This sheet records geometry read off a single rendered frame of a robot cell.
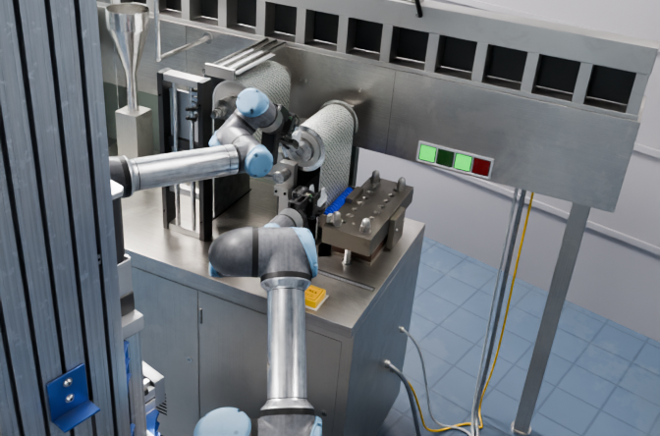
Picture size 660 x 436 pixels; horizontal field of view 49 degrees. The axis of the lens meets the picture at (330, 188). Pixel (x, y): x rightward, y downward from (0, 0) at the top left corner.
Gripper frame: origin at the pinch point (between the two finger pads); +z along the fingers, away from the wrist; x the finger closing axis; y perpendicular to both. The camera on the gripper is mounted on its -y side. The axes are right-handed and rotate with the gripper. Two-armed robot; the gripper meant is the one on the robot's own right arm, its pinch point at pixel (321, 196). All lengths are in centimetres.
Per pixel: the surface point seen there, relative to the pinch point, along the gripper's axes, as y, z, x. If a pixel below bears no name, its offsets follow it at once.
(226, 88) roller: 28.9, -1.9, 33.7
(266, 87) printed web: 28.5, 7.1, 24.6
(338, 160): 8.3, 10.7, -0.3
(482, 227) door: -88, 163, -26
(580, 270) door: -89, 150, -80
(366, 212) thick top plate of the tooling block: -5.9, 8.4, -12.6
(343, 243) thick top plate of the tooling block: -9.9, -6.4, -11.2
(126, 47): 32, 3, 76
